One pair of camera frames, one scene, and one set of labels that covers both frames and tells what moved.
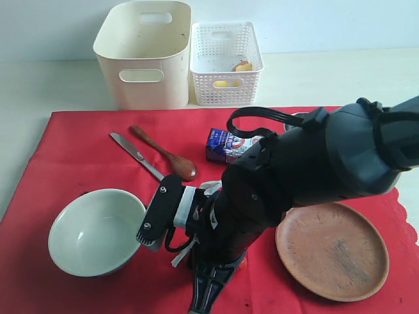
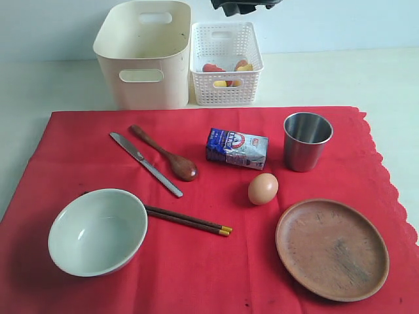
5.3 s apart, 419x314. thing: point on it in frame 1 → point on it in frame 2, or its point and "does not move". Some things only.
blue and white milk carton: (222, 146) does not move
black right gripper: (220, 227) → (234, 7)
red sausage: (243, 264) → (211, 67)
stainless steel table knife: (134, 154) does not move
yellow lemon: (228, 84) does not move
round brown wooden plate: (334, 250) does not move
